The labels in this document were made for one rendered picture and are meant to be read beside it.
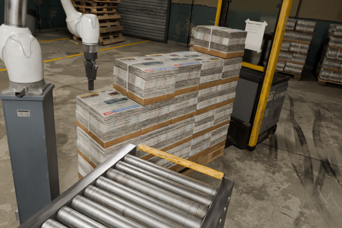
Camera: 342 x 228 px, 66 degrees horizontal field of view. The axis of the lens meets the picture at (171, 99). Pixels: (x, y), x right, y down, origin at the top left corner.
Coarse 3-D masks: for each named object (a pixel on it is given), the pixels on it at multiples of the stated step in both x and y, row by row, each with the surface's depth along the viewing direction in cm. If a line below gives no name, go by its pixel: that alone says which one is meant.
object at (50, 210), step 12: (120, 156) 122; (96, 168) 112; (108, 168) 113; (84, 180) 104; (96, 180) 106; (72, 192) 97; (48, 204) 91; (60, 204) 92; (36, 216) 86; (48, 216) 86
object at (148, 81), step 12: (132, 72) 173; (144, 72) 164; (156, 72) 168; (168, 72) 176; (132, 84) 174; (144, 84) 166; (156, 84) 173; (168, 84) 181; (144, 96) 169; (156, 96) 176
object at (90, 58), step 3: (84, 54) 151; (87, 54) 150; (90, 54) 150; (93, 54) 151; (96, 54) 153; (84, 57) 152; (87, 57) 151; (90, 57) 151; (93, 57) 152; (96, 57) 153; (87, 60) 156; (90, 60) 153; (93, 60) 152; (93, 63) 152
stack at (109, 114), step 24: (96, 96) 178; (120, 96) 183; (192, 96) 208; (216, 96) 233; (96, 120) 161; (120, 120) 162; (144, 120) 177; (192, 120) 218; (96, 144) 167; (120, 144) 169; (144, 144) 185; (168, 144) 207; (192, 144) 231
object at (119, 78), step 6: (120, 60) 183; (126, 60) 184; (132, 60) 187; (138, 60) 189; (144, 60) 191; (150, 60) 193; (156, 60) 195; (114, 66) 188; (120, 66) 183; (126, 66) 177; (114, 72) 190; (120, 72) 184; (114, 78) 191; (120, 78) 184; (120, 84) 186
